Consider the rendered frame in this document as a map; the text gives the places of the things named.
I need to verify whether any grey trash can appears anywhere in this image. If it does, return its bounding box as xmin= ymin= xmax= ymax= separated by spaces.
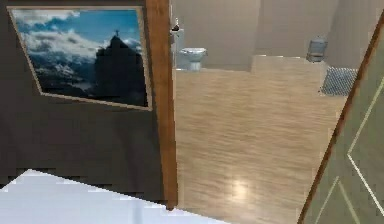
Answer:
xmin=305 ymin=36 xmax=329 ymax=64

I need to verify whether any white toilet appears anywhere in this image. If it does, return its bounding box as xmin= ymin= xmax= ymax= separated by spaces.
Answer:
xmin=171 ymin=27 xmax=208 ymax=72

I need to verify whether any grey mesh basket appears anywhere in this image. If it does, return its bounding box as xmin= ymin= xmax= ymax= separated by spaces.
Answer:
xmin=320 ymin=65 xmax=359 ymax=98

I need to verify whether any framed mountain and sky picture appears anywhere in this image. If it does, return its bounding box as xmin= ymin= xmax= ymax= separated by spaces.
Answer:
xmin=6 ymin=5 xmax=154 ymax=112

